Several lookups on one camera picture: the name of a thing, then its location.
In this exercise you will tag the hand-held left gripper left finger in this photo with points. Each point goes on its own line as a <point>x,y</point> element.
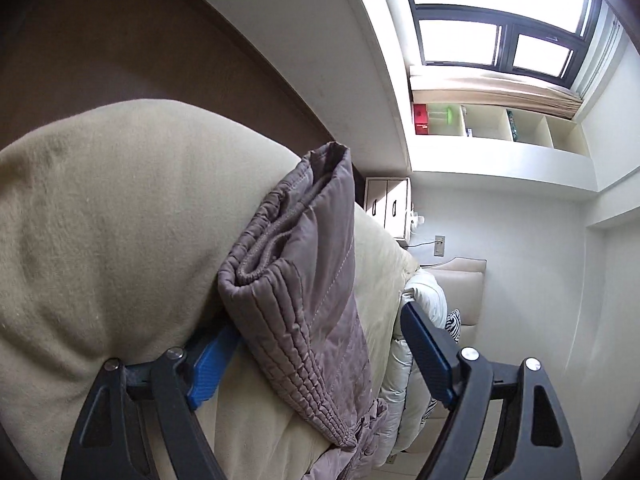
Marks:
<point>205,370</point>

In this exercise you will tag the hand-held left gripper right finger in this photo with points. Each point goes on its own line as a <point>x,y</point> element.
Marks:
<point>425,350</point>

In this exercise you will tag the taupe quilted puffer jacket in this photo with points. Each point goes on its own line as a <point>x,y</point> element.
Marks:
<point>300,310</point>

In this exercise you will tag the zebra striped pillow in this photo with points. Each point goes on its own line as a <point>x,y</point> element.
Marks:
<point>452,325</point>

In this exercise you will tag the white folded duvet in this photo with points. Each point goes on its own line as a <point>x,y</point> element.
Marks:
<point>400,410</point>

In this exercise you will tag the cream padded headboard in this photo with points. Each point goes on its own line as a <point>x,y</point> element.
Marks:
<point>470,290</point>

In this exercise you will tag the white bedside drawer cabinet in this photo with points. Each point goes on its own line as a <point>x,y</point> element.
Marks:
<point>385,205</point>

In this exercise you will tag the bed with beige sheet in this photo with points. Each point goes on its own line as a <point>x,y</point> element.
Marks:
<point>100,235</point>

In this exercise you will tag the red box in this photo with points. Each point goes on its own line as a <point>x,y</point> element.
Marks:
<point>421,119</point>

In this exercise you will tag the green plastic container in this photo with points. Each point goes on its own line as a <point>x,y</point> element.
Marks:
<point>447,112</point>

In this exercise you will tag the dark patterned book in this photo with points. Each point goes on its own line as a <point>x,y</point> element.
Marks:
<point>512,125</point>

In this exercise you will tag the beige curtain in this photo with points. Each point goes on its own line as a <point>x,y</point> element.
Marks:
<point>500,90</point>

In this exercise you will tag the black framed window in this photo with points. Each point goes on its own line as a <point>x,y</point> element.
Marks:
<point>500,10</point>

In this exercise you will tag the wall socket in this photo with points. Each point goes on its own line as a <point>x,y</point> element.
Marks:
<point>439,245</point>

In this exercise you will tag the cream wall shelf unit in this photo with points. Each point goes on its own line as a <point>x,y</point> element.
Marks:
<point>530,132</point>

